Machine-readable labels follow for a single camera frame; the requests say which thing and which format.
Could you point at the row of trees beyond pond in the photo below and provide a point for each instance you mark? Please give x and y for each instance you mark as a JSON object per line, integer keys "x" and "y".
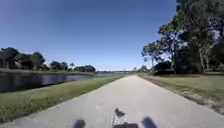
{"x": 35, "y": 60}

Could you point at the grassy bank beyond pond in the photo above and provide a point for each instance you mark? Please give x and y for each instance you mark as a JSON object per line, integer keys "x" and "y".
{"x": 50, "y": 71}

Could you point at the wide grass field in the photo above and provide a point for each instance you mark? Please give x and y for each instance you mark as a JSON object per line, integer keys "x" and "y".
{"x": 200, "y": 87}

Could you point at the robot's own part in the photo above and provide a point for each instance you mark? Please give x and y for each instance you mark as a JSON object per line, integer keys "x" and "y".
{"x": 149, "y": 122}
{"x": 79, "y": 124}

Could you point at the dark pond water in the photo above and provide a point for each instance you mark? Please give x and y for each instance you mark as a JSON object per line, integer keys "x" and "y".
{"x": 26, "y": 81}

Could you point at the group of tall trees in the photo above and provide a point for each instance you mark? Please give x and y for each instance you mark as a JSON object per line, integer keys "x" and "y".
{"x": 193, "y": 40}

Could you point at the grass strip beside water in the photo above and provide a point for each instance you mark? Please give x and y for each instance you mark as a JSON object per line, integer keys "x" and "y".
{"x": 36, "y": 99}

